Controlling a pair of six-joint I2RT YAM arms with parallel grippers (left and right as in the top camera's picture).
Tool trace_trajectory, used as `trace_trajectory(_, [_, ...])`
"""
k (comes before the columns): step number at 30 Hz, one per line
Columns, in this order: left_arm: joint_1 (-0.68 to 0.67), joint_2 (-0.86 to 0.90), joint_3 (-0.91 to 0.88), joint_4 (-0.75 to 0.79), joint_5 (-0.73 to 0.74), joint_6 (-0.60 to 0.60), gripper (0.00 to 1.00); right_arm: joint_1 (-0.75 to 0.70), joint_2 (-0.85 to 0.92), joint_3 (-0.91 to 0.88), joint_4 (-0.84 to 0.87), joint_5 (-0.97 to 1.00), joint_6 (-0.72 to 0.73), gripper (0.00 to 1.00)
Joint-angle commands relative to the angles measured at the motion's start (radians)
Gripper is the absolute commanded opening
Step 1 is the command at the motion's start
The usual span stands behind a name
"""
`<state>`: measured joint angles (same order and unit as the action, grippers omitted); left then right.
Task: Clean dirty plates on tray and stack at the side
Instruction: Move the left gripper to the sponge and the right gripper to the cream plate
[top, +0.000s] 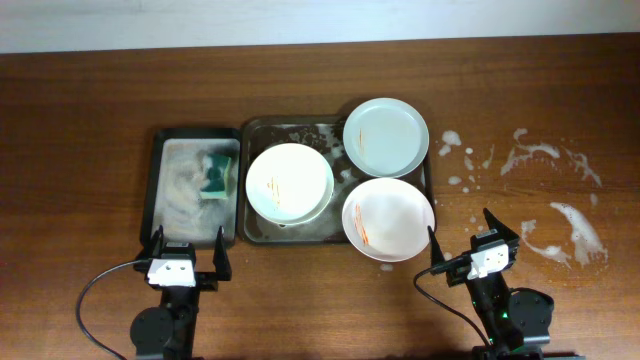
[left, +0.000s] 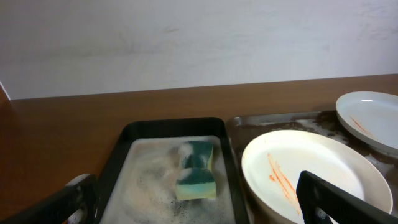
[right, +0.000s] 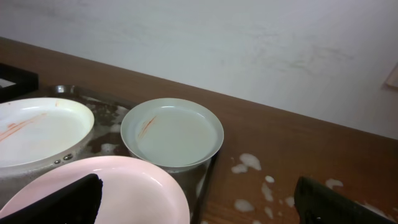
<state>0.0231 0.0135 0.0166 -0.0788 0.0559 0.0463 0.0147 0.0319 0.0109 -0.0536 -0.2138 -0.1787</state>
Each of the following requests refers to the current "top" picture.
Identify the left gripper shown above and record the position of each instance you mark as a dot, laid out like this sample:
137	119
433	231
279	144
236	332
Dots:
222	267

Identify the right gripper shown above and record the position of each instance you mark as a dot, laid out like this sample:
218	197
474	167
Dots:
513	239

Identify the pinkish white plate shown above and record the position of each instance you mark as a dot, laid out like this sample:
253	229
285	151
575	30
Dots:
388	219

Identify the green yellow sponge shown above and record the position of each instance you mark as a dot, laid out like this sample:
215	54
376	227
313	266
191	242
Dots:
216	170

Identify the white plate with sauce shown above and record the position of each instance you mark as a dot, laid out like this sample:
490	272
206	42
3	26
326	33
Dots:
289	184

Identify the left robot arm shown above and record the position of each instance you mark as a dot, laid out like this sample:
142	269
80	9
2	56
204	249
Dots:
167	331

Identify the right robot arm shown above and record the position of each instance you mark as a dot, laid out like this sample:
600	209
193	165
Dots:
514	321

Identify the small black soapy tray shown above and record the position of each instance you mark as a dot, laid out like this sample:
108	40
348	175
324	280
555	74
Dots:
175	179

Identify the large black soapy tray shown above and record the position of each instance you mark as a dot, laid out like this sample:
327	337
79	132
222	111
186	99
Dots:
322	133

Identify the pale blue plate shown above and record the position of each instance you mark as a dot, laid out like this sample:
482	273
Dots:
386	137

